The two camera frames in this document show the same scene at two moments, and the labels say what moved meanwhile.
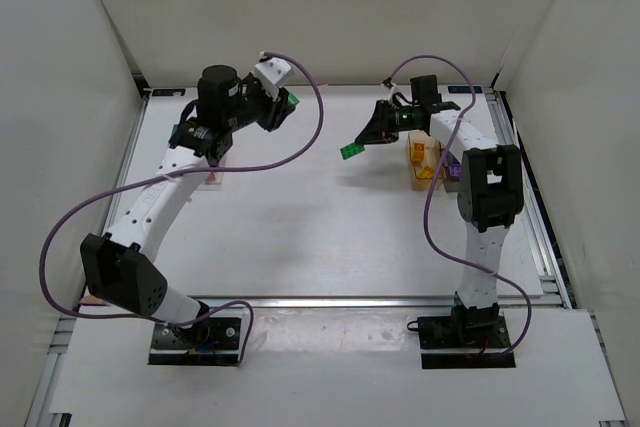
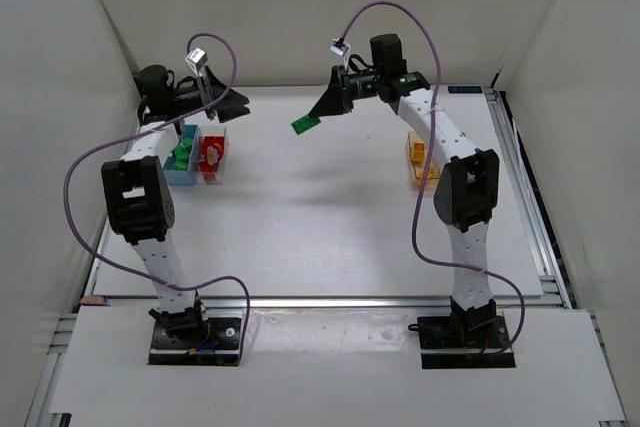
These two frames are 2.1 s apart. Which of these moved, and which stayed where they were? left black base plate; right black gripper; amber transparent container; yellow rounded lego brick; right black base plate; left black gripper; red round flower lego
Moved: red round flower lego; left black gripper; right black gripper
Stayed: yellow rounded lego brick; left black base plate; right black base plate; amber transparent container
